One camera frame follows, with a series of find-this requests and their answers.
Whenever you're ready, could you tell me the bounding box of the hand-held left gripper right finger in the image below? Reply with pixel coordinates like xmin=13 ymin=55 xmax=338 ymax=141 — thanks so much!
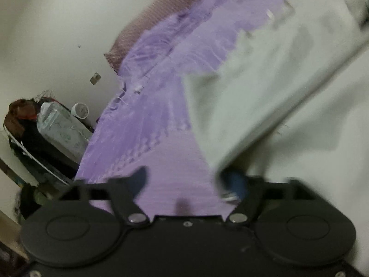
xmin=219 ymin=172 xmax=318 ymax=224

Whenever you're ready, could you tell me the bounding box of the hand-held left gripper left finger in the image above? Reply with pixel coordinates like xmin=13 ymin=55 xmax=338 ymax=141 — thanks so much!
xmin=59 ymin=166 xmax=151 ymax=226

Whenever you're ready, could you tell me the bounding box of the white printed shirt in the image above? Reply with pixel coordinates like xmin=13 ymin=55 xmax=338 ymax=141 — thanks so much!
xmin=183 ymin=0 xmax=369 ymax=277

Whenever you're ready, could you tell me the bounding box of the purple bed sheet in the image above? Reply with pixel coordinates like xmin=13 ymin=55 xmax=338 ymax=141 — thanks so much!
xmin=74 ymin=0 xmax=345 ymax=217

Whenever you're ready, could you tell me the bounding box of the white round container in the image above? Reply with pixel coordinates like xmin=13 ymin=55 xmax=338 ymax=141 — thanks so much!
xmin=71 ymin=103 xmax=90 ymax=120

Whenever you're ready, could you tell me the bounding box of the clear plastic package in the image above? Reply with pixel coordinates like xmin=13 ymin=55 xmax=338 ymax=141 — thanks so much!
xmin=37 ymin=102 xmax=93 ymax=162

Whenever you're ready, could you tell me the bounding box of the dark clothing pile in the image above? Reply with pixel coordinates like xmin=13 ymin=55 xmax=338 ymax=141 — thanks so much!
xmin=8 ymin=121 xmax=81 ymax=184

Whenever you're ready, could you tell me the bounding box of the brown fuzzy item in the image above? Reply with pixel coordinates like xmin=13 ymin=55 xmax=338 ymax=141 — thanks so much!
xmin=4 ymin=99 xmax=38 ymax=137

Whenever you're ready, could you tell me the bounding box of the mauve patterned pillow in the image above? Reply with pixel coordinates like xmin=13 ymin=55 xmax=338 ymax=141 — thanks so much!
xmin=104 ymin=0 xmax=202 ymax=74

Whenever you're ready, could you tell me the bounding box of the white cable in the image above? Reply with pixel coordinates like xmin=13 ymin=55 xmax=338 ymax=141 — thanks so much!
xmin=111 ymin=81 xmax=129 ymax=111

